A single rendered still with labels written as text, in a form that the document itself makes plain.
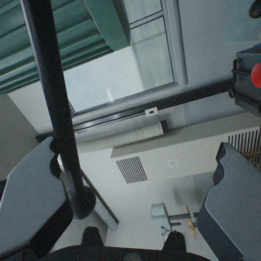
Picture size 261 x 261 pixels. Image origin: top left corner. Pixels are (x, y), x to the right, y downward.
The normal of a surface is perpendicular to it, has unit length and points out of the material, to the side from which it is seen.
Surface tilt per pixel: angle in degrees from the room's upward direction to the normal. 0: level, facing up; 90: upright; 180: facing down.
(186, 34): 90
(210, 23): 90
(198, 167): 90
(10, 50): 90
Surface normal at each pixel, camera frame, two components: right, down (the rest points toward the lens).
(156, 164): -0.05, 0.53
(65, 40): 0.19, 0.95
